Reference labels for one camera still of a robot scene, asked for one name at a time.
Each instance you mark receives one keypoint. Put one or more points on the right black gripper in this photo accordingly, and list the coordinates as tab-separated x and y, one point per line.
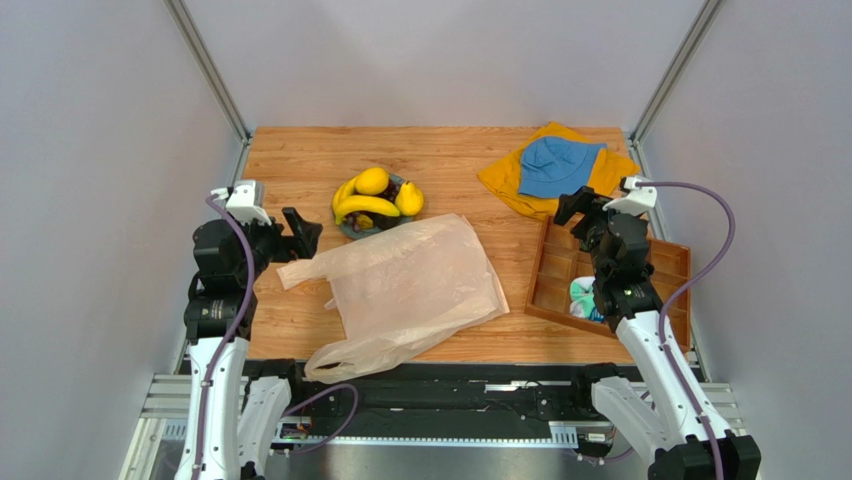
587	213

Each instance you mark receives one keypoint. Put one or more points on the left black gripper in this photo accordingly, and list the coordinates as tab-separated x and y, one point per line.
302	242

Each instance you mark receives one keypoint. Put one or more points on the yellow banana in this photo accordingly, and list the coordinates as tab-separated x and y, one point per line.
347	189
370	204

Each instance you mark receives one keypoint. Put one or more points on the yellow lemon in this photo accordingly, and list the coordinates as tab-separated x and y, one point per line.
372	181

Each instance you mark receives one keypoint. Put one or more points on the translucent plastic bag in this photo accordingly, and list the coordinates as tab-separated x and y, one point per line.
400	293

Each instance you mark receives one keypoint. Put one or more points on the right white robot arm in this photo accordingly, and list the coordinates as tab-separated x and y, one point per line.
676	431

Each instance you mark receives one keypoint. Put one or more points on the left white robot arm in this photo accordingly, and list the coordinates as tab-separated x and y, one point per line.
231	423

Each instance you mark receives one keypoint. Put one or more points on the blue bucket hat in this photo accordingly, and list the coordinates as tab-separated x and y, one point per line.
552	166

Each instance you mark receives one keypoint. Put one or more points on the brown wooden divided tray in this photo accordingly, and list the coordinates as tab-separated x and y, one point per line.
560	260

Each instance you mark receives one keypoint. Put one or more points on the grey-blue fruit plate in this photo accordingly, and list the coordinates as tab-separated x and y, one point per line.
359	225

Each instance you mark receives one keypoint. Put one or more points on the dark purple grapes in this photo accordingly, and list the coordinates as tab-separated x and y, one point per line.
391	192

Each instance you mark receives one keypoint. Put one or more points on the teal white rolled socks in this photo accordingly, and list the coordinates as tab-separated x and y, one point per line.
582	303

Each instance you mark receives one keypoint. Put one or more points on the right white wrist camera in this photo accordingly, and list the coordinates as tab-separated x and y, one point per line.
639	197

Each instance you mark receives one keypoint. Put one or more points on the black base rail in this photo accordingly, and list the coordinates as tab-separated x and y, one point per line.
444	404

